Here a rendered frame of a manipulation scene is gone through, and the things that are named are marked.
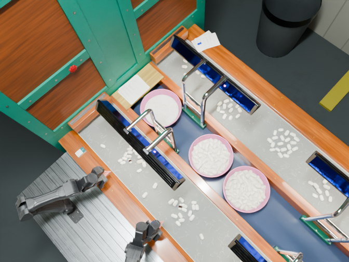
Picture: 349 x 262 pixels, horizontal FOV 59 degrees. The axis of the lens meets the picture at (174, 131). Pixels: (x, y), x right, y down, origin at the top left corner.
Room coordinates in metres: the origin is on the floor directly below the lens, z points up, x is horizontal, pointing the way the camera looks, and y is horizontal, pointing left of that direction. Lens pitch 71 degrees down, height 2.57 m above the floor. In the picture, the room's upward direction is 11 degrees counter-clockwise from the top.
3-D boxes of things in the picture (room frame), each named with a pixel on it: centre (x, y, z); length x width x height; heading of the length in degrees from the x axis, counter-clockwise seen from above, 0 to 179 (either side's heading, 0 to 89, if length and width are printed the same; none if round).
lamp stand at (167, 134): (0.55, 0.13, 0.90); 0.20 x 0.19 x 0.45; 34
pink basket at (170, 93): (0.81, 0.06, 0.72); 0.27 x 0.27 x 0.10
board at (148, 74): (0.99, 0.18, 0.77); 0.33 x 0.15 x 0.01; 124
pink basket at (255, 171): (0.21, -0.34, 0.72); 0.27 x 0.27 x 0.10
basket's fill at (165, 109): (0.81, 0.06, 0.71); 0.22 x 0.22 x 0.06
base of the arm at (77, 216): (0.30, 0.72, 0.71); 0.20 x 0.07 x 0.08; 35
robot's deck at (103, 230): (0.20, 0.34, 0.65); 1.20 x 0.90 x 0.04; 35
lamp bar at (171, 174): (0.51, 0.20, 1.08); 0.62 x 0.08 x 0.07; 34
